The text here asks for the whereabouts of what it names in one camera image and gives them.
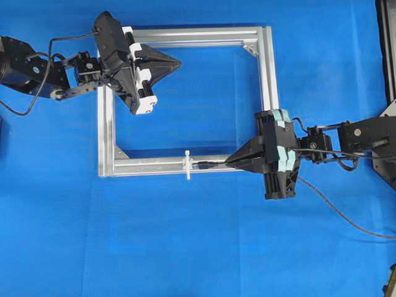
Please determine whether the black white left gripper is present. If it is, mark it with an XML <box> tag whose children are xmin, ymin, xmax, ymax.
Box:
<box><xmin>93</xmin><ymin>11</ymin><xmax>182</xmax><ymax>115</ymax></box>

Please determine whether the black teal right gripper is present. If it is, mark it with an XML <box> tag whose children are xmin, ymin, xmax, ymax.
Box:
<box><xmin>225</xmin><ymin>109</ymin><xmax>299</xmax><ymax>199</ymax></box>

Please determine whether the black wire with plug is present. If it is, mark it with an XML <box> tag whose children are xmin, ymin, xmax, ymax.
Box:
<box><xmin>192</xmin><ymin>160</ymin><xmax>396</xmax><ymax>239</ymax></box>

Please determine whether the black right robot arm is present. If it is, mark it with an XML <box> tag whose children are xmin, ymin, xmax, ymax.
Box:
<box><xmin>225</xmin><ymin>109</ymin><xmax>395</xmax><ymax>199</ymax></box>

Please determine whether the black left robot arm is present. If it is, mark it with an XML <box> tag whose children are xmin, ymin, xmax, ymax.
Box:
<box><xmin>1</xmin><ymin>11</ymin><xmax>182</xmax><ymax>115</ymax></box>

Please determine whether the white zip tie loop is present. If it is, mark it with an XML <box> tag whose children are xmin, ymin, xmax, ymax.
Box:
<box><xmin>183</xmin><ymin>150</ymin><xmax>194</xmax><ymax>181</ymax></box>

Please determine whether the blue table cloth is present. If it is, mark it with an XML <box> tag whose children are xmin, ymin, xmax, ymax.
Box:
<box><xmin>1</xmin><ymin>1</ymin><xmax>395</xmax><ymax>296</ymax></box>

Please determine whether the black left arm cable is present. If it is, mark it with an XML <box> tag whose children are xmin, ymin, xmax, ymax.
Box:
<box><xmin>0</xmin><ymin>29</ymin><xmax>101</xmax><ymax>117</ymax></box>

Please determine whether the square aluminium extrusion frame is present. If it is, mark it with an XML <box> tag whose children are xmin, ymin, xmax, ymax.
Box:
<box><xmin>97</xmin><ymin>25</ymin><xmax>281</xmax><ymax>178</ymax></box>

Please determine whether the black frame at right edge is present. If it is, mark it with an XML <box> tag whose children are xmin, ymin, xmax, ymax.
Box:
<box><xmin>375</xmin><ymin>0</ymin><xmax>395</xmax><ymax>105</ymax></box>

